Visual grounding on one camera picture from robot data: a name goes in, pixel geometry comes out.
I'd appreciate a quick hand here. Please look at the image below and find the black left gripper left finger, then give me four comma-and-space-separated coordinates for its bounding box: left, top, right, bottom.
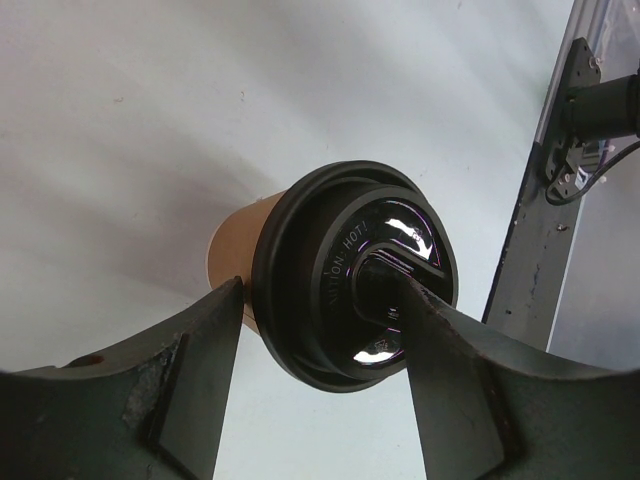
1, 279, 243, 479

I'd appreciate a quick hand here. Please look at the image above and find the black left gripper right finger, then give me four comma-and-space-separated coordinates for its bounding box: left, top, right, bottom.
398, 280, 639, 479

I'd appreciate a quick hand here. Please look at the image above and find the single brown paper cup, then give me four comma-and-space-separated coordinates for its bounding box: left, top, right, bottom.
206, 191, 284, 334

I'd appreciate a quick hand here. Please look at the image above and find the single black cup lid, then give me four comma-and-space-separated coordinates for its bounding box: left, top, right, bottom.
250, 160, 459, 393

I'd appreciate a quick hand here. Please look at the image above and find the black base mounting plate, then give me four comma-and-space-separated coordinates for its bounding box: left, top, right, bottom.
482, 38, 600, 351

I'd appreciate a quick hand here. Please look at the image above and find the aluminium frame rail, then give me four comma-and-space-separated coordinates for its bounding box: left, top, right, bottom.
529, 0, 640, 146

